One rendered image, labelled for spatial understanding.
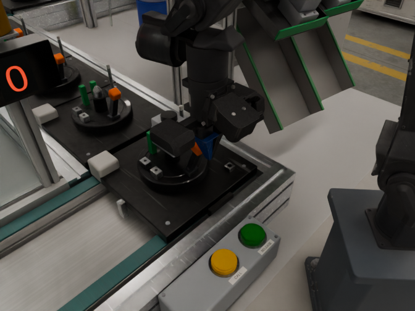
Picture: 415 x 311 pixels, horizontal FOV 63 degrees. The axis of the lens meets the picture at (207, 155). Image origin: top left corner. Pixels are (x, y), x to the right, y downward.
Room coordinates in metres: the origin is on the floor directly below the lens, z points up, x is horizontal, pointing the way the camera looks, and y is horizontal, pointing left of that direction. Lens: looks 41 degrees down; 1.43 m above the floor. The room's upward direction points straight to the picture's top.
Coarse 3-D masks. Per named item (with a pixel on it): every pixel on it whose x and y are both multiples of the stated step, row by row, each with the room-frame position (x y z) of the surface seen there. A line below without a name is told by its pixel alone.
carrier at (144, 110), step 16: (112, 80) 0.74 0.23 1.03; (96, 96) 0.67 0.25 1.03; (128, 96) 0.77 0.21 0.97; (48, 112) 0.66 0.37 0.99; (64, 112) 0.69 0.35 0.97; (80, 112) 0.65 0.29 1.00; (96, 112) 0.66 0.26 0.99; (128, 112) 0.66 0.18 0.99; (144, 112) 0.69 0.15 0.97; (160, 112) 0.69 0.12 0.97; (48, 128) 0.63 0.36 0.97; (64, 128) 0.63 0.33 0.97; (80, 128) 0.62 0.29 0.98; (96, 128) 0.61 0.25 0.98; (112, 128) 0.62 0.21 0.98; (128, 128) 0.63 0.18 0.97; (144, 128) 0.63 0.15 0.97; (64, 144) 0.57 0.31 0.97; (80, 144) 0.57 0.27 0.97; (96, 144) 0.57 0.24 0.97; (112, 144) 0.57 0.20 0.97; (128, 144) 0.58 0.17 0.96; (80, 160) 0.52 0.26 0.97
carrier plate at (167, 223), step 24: (144, 144) 0.57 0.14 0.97; (120, 168) 0.49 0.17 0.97; (216, 168) 0.49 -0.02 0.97; (240, 168) 0.49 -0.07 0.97; (120, 192) 0.43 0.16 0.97; (144, 192) 0.43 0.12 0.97; (168, 192) 0.43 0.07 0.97; (192, 192) 0.43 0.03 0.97; (216, 192) 0.43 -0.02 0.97; (144, 216) 0.37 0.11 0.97; (168, 216) 0.37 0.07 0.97; (192, 216) 0.37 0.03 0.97; (168, 240) 0.33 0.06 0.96
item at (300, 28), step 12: (252, 0) 0.65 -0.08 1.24; (276, 0) 0.70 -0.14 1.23; (252, 12) 0.65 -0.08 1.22; (264, 12) 0.62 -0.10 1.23; (276, 12) 0.67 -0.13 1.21; (324, 12) 0.67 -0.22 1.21; (264, 24) 0.62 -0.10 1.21; (276, 24) 0.63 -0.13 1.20; (288, 24) 0.64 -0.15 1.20; (300, 24) 0.62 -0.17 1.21; (312, 24) 0.64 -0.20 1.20; (276, 36) 0.59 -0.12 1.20; (288, 36) 0.61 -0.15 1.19
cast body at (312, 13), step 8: (280, 0) 0.70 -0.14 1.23; (288, 0) 0.66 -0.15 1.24; (296, 0) 0.64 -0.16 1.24; (304, 0) 0.62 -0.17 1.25; (312, 0) 0.63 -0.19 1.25; (320, 0) 0.64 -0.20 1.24; (280, 8) 0.67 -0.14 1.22; (288, 8) 0.65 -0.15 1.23; (296, 8) 0.64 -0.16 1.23; (304, 8) 0.63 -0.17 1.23; (312, 8) 0.64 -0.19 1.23; (288, 16) 0.65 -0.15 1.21; (296, 16) 0.63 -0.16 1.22; (304, 16) 0.63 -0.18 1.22; (312, 16) 0.63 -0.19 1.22; (296, 24) 0.63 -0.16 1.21
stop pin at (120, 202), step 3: (117, 201) 0.41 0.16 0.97; (120, 201) 0.41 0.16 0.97; (123, 201) 0.41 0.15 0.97; (117, 204) 0.41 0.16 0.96; (120, 204) 0.40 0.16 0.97; (123, 204) 0.40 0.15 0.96; (120, 207) 0.40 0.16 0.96; (123, 207) 0.40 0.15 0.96; (126, 207) 0.41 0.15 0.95; (120, 210) 0.40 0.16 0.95; (123, 210) 0.40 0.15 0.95; (126, 210) 0.40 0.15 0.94; (120, 213) 0.40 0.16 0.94; (123, 213) 0.40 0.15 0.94; (126, 213) 0.40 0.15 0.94; (123, 216) 0.40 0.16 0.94; (126, 216) 0.40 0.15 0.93
